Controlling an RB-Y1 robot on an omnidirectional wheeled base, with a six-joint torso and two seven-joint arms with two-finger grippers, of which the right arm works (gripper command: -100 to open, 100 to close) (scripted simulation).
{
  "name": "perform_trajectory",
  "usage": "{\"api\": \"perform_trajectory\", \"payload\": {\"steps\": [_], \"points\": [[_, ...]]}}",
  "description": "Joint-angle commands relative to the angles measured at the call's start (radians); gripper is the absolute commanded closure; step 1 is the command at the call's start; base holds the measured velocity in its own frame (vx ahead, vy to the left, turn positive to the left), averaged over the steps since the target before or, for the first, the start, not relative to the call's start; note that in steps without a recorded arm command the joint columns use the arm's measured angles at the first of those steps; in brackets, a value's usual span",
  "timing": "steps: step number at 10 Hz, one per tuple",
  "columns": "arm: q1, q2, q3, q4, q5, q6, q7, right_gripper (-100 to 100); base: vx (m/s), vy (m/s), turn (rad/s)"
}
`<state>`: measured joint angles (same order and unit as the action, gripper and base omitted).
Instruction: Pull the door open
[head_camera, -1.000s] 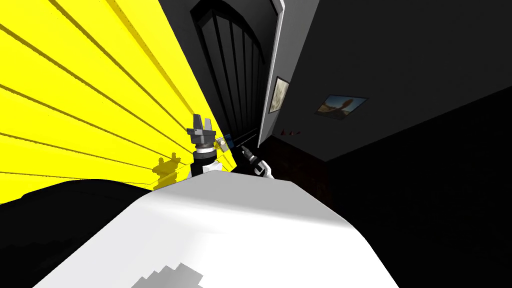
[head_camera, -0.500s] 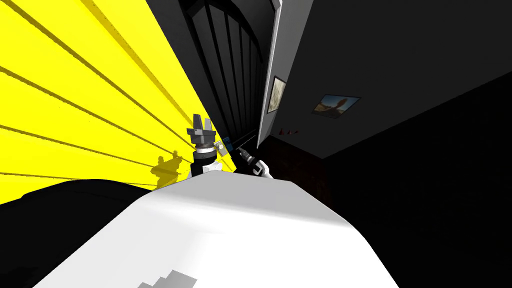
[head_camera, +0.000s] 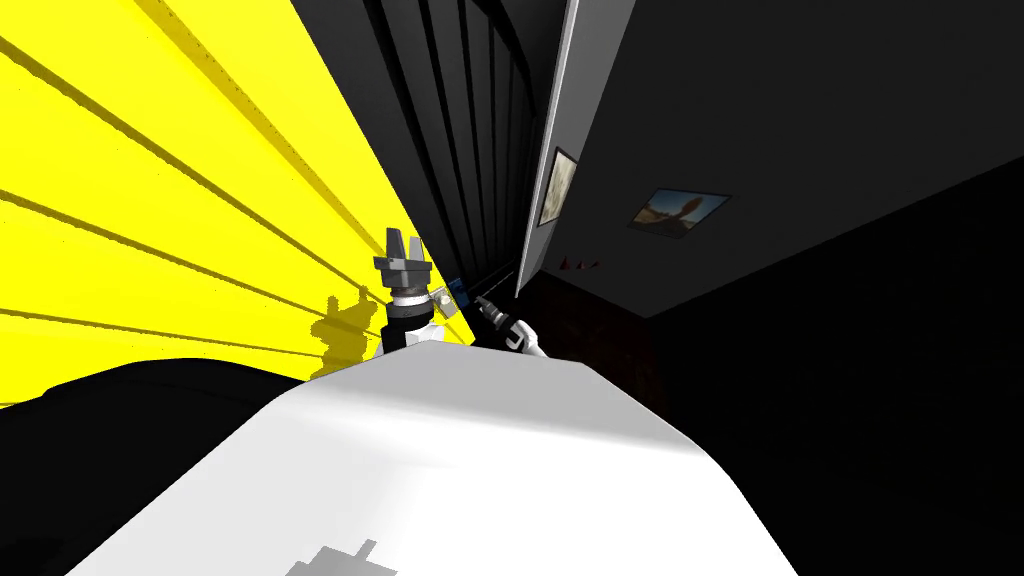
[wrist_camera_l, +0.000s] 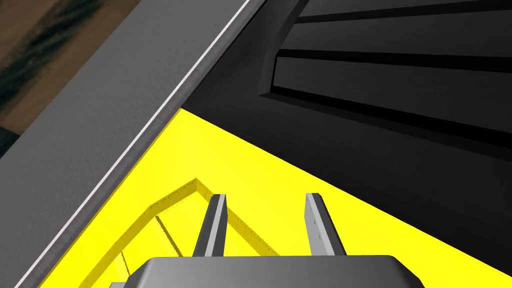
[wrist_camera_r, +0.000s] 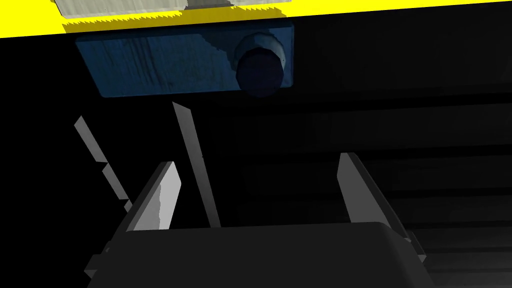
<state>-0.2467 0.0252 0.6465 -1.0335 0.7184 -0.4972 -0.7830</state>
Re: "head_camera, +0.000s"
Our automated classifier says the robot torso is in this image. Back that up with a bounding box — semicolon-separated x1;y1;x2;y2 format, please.
67;343;801;576

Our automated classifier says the blue and brown wall picture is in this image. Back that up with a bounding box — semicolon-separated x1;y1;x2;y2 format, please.
628;187;733;241

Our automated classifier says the pale framed wall picture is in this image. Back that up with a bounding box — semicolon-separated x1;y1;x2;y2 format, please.
536;147;580;229

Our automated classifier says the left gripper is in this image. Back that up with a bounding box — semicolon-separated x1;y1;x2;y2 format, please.
372;227;434;299

